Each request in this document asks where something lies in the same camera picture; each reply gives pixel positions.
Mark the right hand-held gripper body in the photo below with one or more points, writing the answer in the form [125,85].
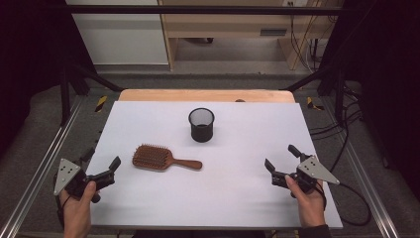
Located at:
[312,172]

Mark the light wooden table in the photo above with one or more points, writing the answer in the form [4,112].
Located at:
[198,95]

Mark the black frame brace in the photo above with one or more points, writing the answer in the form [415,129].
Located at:
[327,79]
[82,79]

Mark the person's right hand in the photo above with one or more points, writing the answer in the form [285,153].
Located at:
[308,206]

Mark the black horizontal frame bar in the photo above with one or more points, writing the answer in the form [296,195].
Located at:
[198,10]

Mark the brown wooden paddle hairbrush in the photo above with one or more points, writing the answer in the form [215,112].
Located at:
[158,158]

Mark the white board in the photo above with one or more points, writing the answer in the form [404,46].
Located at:
[214,185]

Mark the light wooden desk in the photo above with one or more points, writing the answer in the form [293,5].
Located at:
[228,23]

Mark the yellow black tape strip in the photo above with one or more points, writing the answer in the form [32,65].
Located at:
[101,103]
[312,103]

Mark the silver metal rail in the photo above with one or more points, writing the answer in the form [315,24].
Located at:
[366,185]
[39,172]

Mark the black mesh cup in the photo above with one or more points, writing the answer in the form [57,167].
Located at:
[201,127]

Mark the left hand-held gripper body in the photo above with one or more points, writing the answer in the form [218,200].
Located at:
[71,180]

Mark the white cabinet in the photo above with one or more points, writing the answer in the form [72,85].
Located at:
[122,36]

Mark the person's left hand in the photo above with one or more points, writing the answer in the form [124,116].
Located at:
[77,214]

